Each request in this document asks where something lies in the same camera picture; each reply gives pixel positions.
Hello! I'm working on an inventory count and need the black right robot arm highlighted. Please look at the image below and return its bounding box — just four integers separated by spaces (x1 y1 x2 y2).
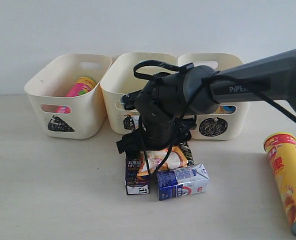
116 49 296 153

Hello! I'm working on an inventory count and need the orange instant noodle packet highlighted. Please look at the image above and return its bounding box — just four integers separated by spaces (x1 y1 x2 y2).
137 142 195 177

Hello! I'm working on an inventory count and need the cream bin with square mark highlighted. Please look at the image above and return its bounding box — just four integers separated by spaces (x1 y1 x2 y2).
100 52 177 135

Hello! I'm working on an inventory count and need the cream bin with triangle mark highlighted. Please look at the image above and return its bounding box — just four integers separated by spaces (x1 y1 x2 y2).
24 53 113 140

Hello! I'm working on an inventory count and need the blue white milk carton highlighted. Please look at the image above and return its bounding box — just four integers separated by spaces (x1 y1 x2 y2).
156 163 210 201

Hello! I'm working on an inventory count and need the pink Lays chips can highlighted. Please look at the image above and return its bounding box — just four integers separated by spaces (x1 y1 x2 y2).
55 76 97 114

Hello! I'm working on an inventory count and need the purple juice carton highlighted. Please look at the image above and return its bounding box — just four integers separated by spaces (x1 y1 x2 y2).
125 151 150 195

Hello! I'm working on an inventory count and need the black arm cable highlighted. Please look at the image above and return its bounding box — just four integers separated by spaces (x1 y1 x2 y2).
132 59 296 176

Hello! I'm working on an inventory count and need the blue instant noodle packet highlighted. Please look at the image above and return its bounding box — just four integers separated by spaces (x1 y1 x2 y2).
214 105 237 114

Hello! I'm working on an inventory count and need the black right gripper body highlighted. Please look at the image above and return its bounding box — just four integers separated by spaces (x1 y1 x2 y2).
115 89 198 156

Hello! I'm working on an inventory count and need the cream bin with circle mark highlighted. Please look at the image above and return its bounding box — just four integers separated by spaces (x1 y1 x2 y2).
177 53 251 141

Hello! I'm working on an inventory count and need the yellow Lays chips can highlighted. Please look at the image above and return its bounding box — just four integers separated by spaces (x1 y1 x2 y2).
263 132 296 236

